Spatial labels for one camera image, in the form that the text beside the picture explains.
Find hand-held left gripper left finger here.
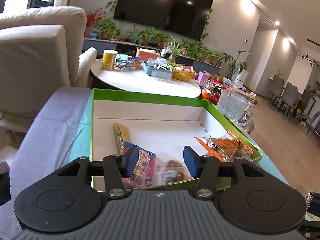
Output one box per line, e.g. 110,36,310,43
56,145,139,199

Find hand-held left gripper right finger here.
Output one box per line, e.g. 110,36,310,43
183,145,265,199

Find blue purple snack packet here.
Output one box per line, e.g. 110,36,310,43
122,142,157,188

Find dark clear snack packet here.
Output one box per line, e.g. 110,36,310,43
155,159,193,185

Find long yellow snack packet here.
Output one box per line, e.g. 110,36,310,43
112,122,132,153

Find orange-edged clear snack packet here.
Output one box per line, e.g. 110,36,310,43
194,131,255,162

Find green cardboard box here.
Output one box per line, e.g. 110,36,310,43
89,88,263,192

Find grey dining chair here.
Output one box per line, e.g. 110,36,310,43
269,74,285,106
299,109,320,136
282,82,302,117

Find round white coffee table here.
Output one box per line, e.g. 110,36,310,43
90,57,202,98

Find pink box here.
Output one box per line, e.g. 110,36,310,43
197,70,211,87

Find yellow wicker basket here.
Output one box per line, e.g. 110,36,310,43
171,63,197,82

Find blue plastic basket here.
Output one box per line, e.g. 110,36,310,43
141,59,174,80

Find grey table cloth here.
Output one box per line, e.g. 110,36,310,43
0,87,93,240

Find white air purifier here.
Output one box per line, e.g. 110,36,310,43
234,70,250,86

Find assorted small packets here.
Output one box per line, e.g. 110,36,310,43
114,53,143,71

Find yellow canister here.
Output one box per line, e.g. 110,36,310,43
101,49,118,71

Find tall broad-leaf plant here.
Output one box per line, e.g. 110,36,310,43
221,50,251,81

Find orange box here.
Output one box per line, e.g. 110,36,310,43
135,48,159,62

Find spider plant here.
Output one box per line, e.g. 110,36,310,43
163,38,188,61

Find grey television cabinet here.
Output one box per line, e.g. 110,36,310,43
83,37,222,67

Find row of potted plants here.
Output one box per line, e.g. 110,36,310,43
96,19,223,66

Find beige recliner armchair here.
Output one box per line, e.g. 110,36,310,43
0,6,98,132

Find red flower bouquet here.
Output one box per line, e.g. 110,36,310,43
84,7,106,37

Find black wall lamp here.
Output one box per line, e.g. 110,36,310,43
297,53,320,70

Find black wall television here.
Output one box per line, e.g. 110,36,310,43
113,0,214,42

